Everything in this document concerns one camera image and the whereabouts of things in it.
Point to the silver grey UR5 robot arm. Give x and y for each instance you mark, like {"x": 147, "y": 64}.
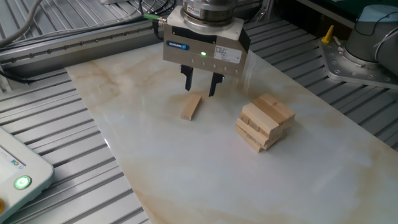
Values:
{"x": 363, "y": 40}

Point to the white teach pendant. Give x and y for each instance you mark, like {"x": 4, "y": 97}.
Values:
{"x": 28, "y": 168}

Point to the grey Schunk gripper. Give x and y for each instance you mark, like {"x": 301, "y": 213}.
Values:
{"x": 199, "y": 43}

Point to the silver force torque sensor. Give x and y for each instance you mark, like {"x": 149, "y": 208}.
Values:
{"x": 206, "y": 11}

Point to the light wooden jenga block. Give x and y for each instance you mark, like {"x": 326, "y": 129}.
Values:
{"x": 253, "y": 124}
{"x": 269, "y": 110}
{"x": 275, "y": 138}
{"x": 192, "y": 107}
{"x": 283, "y": 133}
{"x": 249, "y": 140}
{"x": 281, "y": 129}
{"x": 249, "y": 131}
{"x": 243, "y": 119}
{"x": 271, "y": 144}
{"x": 279, "y": 105}
{"x": 258, "y": 116}

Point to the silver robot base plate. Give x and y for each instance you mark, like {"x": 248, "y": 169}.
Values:
{"x": 342, "y": 70}

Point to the aluminium side rail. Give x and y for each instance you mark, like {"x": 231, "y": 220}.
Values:
{"x": 93, "y": 49}

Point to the yellow plastic cone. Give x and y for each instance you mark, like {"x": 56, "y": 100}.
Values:
{"x": 327, "y": 38}

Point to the white marble board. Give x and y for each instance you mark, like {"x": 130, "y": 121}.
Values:
{"x": 186, "y": 174}

